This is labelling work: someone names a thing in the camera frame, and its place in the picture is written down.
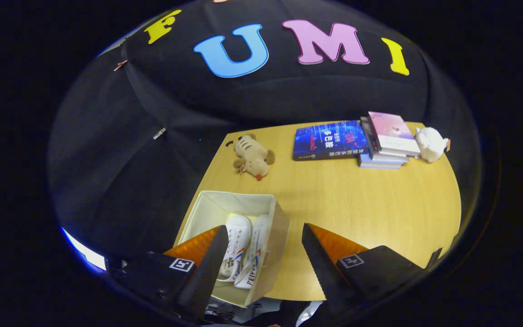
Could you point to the light blue book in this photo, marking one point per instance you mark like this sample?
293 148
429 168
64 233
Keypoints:
379 165

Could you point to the pink cover book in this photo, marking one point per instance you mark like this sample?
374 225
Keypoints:
393 131

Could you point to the lit monitor screen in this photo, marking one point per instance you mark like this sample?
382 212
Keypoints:
86 253

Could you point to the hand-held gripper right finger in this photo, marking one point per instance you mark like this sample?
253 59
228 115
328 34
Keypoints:
323 268

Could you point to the silver clip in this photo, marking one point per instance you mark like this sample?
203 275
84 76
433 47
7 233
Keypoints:
159 133

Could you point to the white grey book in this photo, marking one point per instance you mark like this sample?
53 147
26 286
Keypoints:
386 156

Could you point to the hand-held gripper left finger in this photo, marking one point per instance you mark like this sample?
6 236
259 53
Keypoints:
207 272

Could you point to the black backdrop cloth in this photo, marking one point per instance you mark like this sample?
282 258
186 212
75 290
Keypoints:
152 136

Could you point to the beige fabric storage box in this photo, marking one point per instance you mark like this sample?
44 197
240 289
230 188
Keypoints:
225 204

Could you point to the white canvas shoe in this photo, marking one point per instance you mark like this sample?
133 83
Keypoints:
258 247
238 236

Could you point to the pink clip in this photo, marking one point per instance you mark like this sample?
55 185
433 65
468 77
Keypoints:
120 66

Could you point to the white plush toy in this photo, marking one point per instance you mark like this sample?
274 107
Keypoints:
430 144

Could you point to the brown plush dog toy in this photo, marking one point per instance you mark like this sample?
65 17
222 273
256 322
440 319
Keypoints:
252 156

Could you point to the dark blue book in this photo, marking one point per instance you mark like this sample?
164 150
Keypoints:
329 141

